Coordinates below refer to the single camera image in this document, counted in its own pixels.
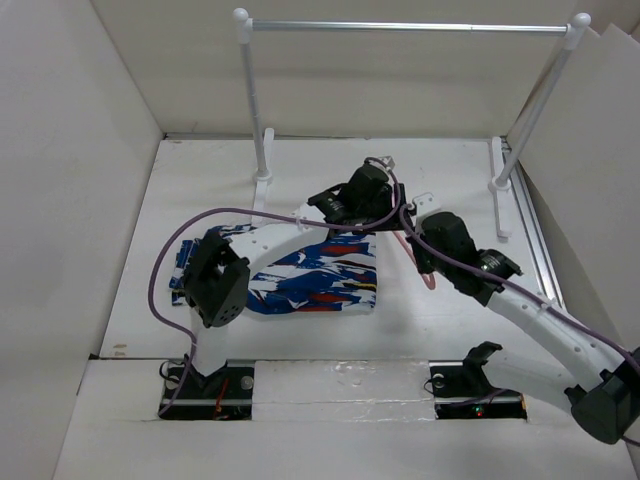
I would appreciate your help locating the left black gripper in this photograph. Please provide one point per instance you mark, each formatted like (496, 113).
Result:
(388, 197)

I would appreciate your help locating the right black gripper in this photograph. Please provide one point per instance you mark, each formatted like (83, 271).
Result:
(424, 266)

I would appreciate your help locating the pink plastic hanger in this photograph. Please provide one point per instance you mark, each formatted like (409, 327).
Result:
(428, 279)

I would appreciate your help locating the blue patterned trousers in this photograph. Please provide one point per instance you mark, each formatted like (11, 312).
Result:
(337, 275)

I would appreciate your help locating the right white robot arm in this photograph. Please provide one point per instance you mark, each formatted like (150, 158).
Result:
(597, 381)

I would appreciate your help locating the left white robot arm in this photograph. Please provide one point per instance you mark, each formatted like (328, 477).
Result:
(216, 278)

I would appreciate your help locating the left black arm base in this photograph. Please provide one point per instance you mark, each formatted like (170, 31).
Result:
(226, 395)

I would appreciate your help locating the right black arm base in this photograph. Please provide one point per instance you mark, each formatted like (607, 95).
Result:
(461, 391)

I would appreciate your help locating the white clothes rack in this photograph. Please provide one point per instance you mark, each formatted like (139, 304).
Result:
(500, 184)

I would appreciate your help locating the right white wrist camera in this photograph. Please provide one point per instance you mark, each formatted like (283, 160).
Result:
(424, 204)

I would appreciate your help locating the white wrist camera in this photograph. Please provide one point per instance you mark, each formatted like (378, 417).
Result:
(424, 204)
(386, 163)

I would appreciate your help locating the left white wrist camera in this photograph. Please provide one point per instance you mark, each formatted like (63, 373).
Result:
(386, 163)

